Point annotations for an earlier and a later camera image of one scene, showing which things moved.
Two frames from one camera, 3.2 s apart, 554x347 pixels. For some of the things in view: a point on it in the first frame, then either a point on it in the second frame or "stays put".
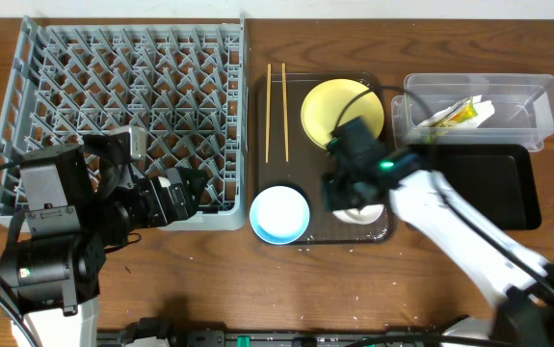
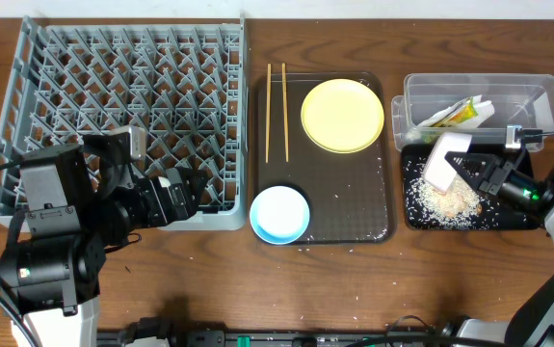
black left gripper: (158, 214) stays put
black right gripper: (330, 199) -> (491, 164)
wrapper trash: (484, 109) stays put
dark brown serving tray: (283, 152) stays put
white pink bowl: (364, 216) -> (437, 172)
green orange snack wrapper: (462, 111) stays put
